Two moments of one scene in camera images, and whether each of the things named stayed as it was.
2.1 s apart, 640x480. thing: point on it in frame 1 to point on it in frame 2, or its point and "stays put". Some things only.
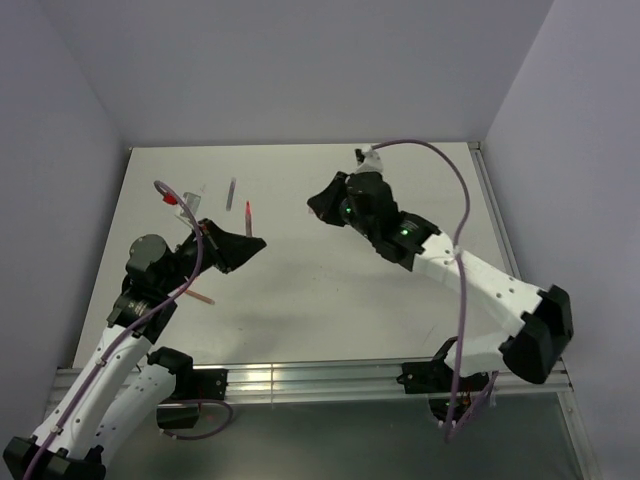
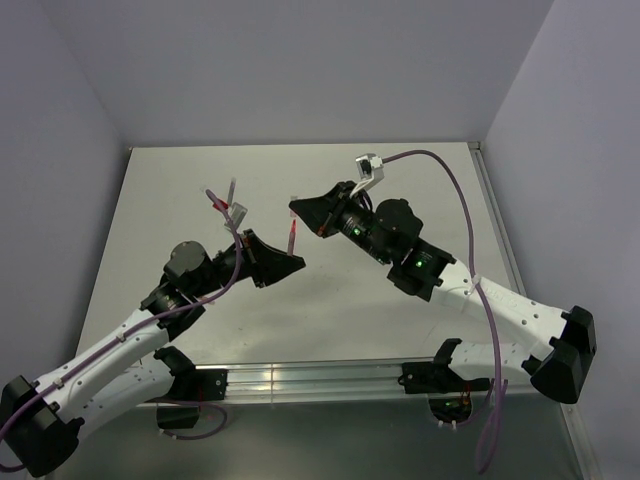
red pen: [248, 217] to [292, 237]
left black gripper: [227, 249] to [267, 265]
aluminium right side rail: [506, 244] stays put
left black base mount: [192, 385] stays put
